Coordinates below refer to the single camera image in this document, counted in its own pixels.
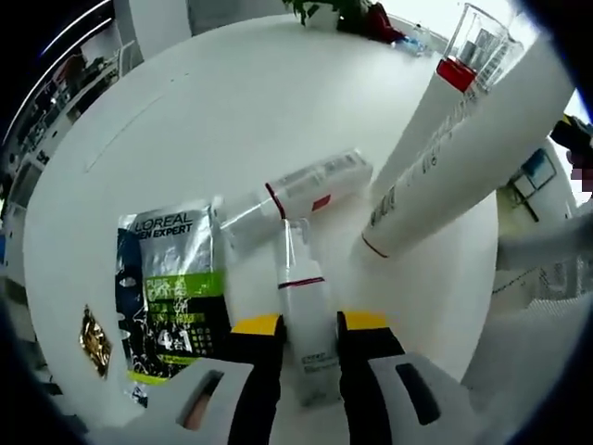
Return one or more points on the blue crumpled item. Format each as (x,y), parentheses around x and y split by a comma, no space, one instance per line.
(410,46)

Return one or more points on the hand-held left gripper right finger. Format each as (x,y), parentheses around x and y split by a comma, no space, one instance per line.
(366,385)

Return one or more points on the white skincare tube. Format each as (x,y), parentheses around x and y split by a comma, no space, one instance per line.
(463,185)

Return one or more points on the small white skincare bottle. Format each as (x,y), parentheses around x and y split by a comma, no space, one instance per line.
(324,181)
(310,334)

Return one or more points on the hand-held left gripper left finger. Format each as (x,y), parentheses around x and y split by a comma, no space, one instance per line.
(255,385)

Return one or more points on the green black skincare packet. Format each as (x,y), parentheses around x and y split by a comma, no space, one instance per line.
(176,269)

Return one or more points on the gold foil skincare sachet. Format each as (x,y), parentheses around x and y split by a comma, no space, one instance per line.
(97,343)

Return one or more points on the green potted plant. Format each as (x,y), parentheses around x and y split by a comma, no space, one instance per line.
(324,9)

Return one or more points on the red bag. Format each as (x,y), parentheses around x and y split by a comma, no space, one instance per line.
(375,23)

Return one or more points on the person's left hand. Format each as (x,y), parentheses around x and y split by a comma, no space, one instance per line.
(195,410)

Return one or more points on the grey mesh chair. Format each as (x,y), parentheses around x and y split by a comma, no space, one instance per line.
(546,250)

